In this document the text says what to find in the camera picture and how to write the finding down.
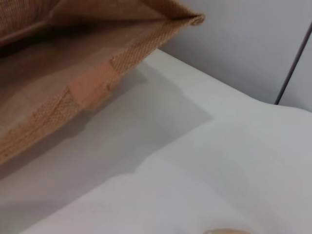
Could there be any round egg yolk pastry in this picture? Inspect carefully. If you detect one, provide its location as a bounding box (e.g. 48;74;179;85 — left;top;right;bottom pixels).
202;227;252;234

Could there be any brown jute handbag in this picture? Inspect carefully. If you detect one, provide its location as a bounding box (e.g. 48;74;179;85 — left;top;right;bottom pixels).
0;0;206;165

